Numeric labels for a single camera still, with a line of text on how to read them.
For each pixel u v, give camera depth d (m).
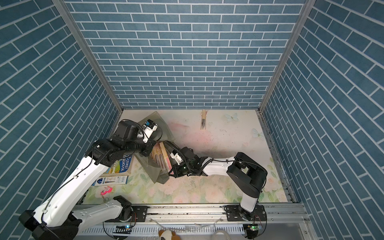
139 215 0.74
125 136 0.49
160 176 0.82
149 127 0.60
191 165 0.68
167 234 0.67
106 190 0.81
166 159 0.84
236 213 0.75
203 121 1.12
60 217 0.38
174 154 0.79
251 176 0.48
